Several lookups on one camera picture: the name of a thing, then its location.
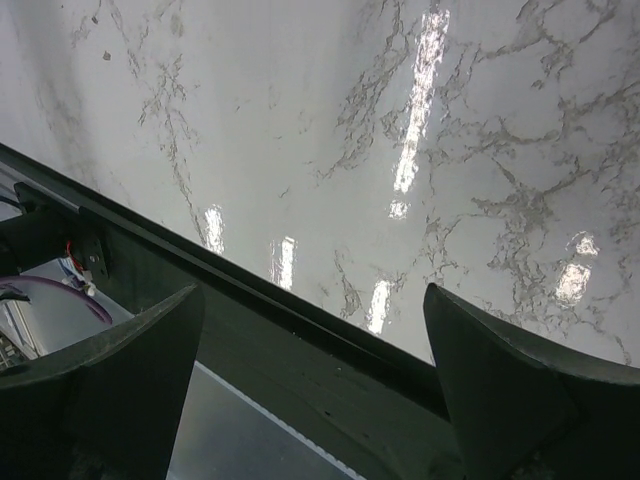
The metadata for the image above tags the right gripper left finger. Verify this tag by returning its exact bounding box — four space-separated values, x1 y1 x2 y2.
1 285 205 479

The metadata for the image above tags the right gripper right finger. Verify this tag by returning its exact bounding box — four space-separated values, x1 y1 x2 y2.
423 284 639 479

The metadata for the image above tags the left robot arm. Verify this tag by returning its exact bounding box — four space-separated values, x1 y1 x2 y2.
1 210 70 276

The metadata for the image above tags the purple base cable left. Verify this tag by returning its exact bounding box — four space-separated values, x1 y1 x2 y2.
0 274 112 326

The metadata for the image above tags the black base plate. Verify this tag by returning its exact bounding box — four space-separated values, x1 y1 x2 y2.
1 147 464 479

